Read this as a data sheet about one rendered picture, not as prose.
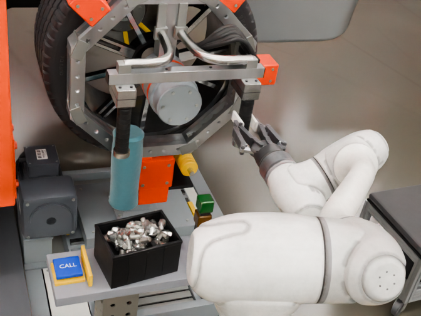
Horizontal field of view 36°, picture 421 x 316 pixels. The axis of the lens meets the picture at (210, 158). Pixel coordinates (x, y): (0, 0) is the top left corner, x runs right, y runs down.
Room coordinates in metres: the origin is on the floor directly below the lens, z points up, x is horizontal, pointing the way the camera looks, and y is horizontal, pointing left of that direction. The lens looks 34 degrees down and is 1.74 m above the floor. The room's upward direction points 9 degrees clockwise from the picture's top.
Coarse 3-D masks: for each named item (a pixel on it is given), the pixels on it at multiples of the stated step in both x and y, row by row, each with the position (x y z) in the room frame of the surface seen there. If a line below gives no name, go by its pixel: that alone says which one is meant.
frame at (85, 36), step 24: (120, 0) 1.61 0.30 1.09; (144, 0) 1.62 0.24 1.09; (168, 0) 1.66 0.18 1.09; (192, 0) 1.68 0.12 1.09; (216, 0) 1.71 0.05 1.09; (96, 24) 1.58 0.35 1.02; (240, 24) 1.75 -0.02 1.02; (72, 48) 1.55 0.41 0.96; (72, 72) 1.55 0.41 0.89; (72, 96) 1.55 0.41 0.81; (72, 120) 1.55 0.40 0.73; (96, 120) 1.62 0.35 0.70; (216, 120) 1.74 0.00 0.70; (144, 144) 1.66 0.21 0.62; (168, 144) 1.68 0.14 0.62; (192, 144) 1.71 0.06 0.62
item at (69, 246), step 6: (186, 192) 2.04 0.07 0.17; (186, 198) 2.01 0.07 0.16; (192, 204) 1.96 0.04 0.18; (192, 210) 1.92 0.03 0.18; (78, 222) 1.79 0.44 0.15; (78, 228) 1.76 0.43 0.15; (66, 234) 1.71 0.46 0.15; (72, 234) 1.72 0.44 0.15; (78, 234) 1.72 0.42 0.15; (66, 240) 1.66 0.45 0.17; (72, 240) 1.65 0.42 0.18; (78, 240) 1.66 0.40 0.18; (66, 246) 1.65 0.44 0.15; (72, 246) 1.64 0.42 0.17; (78, 246) 1.64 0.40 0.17
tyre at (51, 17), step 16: (48, 0) 1.75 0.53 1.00; (64, 0) 1.66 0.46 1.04; (48, 16) 1.68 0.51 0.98; (64, 16) 1.62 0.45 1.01; (80, 16) 1.64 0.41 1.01; (240, 16) 1.84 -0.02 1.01; (48, 32) 1.63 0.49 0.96; (64, 32) 1.62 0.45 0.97; (256, 32) 1.87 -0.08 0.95; (48, 48) 1.61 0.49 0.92; (64, 48) 1.62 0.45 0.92; (256, 48) 1.87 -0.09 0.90; (48, 64) 1.61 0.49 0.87; (64, 64) 1.62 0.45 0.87; (48, 80) 1.61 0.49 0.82; (64, 80) 1.62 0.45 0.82; (48, 96) 1.62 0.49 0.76; (64, 96) 1.62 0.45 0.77; (224, 96) 1.84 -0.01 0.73; (64, 112) 1.62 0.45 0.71; (80, 128) 1.64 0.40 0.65; (96, 144) 1.67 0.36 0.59
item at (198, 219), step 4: (196, 212) 1.39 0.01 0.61; (196, 216) 1.38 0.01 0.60; (200, 216) 1.37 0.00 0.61; (204, 216) 1.38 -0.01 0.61; (208, 216) 1.38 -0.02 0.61; (196, 220) 1.38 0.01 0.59; (200, 220) 1.37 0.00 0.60; (204, 220) 1.37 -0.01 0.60; (208, 220) 1.38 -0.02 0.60; (196, 224) 1.38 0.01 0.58
